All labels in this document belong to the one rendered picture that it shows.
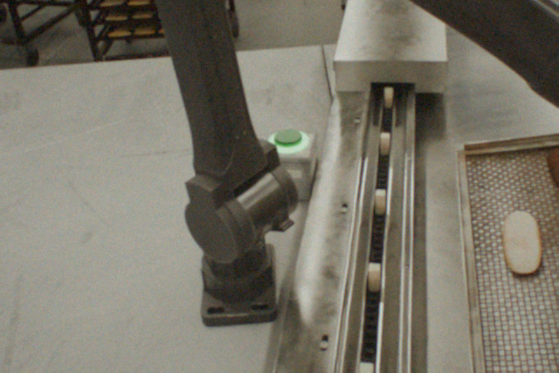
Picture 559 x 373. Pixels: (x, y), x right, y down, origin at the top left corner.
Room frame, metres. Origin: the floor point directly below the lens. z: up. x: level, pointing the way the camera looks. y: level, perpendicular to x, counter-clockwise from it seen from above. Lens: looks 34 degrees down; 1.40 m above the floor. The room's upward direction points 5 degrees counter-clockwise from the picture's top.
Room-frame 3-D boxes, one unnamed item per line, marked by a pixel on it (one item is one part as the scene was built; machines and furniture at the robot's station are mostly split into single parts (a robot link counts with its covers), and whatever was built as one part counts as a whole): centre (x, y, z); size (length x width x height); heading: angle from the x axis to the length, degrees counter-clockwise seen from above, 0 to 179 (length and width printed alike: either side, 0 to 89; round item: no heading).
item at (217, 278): (0.61, 0.06, 0.86); 0.12 x 0.09 x 0.08; 178
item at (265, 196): (0.59, 0.04, 0.94); 0.09 x 0.05 x 0.10; 46
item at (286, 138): (0.80, -0.02, 0.90); 0.04 x 0.04 x 0.02
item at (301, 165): (0.80, -0.02, 0.84); 0.08 x 0.08 x 0.11; 77
